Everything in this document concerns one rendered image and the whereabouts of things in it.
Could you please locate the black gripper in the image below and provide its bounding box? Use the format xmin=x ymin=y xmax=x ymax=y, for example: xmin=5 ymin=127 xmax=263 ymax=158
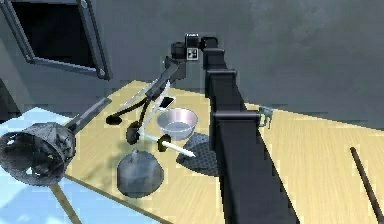
xmin=105 ymin=41 xmax=188 ymax=146

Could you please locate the silver metal bowl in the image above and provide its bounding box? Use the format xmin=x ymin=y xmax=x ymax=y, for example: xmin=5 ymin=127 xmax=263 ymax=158
xmin=156 ymin=107 xmax=200 ymax=141

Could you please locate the grey dome lid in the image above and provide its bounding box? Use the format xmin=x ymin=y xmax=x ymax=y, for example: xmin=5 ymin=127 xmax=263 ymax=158
xmin=116 ymin=148 xmax=165 ymax=200

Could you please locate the white stick with black disc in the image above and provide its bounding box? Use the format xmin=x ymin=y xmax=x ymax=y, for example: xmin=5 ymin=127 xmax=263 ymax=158
xmin=137 ymin=132 xmax=197 ymax=158

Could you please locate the dark round mesh mat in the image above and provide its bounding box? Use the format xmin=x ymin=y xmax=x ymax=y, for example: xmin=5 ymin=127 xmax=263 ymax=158
xmin=175 ymin=131 xmax=222 ymax=178

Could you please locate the dark framed window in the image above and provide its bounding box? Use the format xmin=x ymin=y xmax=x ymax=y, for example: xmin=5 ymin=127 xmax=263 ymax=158
xmin=0 ymin=0 xmax=112 ymax=81

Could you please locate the small grey figurine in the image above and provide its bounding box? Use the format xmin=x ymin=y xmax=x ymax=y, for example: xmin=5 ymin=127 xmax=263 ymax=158
xmin=257 ymin=105 xmax=275 ymax=130

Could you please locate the light wooden table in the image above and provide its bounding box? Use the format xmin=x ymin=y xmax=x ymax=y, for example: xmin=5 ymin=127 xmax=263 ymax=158
xmin=49 ymin=79 xmax=384 ymax=224

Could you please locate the dark brown rod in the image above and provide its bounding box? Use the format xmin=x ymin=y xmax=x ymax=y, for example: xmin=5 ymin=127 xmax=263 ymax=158
xmin=349 ymin=146 xmax=384 ymax=224

